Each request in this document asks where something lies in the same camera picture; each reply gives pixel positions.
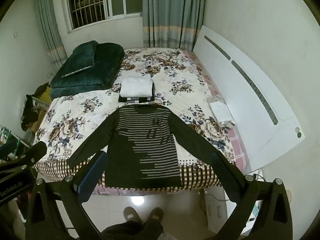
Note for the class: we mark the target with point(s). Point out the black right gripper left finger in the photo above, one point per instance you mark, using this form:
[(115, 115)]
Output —
[(44, 220)]

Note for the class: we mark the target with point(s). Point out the black striped long-sleeve shirt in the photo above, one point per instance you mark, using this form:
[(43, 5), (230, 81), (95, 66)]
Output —
[(141, 147)]

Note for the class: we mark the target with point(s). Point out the right slipper foot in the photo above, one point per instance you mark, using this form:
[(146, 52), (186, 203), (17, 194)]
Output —
[(156, 214)]

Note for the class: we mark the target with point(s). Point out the white power strip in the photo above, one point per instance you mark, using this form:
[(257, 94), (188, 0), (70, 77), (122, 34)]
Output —
[(216, 209)]

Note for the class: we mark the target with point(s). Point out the dark clothes pile on box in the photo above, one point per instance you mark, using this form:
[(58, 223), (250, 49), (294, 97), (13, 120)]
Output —
[(34, 104)]

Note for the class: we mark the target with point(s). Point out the slipper foot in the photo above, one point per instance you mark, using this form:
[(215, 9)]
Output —
[(156, 214), (130, 214)]

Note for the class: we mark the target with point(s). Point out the white bed headboard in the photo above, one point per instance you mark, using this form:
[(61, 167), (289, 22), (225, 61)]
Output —
[(266, 122)]

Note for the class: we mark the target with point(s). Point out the barred window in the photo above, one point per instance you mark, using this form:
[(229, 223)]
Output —
[(86, 12)]

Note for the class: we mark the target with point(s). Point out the dark green folded quilt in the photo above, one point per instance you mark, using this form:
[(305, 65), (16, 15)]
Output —
[(108, 57)]

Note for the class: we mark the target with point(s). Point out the green shelf rack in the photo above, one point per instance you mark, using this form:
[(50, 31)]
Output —
[(12, 146)]

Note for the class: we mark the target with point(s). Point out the left slipper foot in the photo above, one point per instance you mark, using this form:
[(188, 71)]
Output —
[(130, 214)]

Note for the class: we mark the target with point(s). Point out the white cloth near headboard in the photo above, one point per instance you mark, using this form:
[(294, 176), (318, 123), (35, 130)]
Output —
[(220, 110)]

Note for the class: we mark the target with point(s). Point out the dark green pillow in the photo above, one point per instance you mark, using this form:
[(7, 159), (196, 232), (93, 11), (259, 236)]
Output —
[(82, 58)]

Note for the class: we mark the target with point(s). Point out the floral bed sheet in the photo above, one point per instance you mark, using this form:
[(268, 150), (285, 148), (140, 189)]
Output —
[(180, 85)]

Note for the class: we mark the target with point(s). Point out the blue-grey left curtain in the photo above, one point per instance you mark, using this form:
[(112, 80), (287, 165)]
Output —
[(50, 32)]

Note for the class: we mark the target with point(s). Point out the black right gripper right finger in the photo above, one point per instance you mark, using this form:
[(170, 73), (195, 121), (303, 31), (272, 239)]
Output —
[(274, 220)]

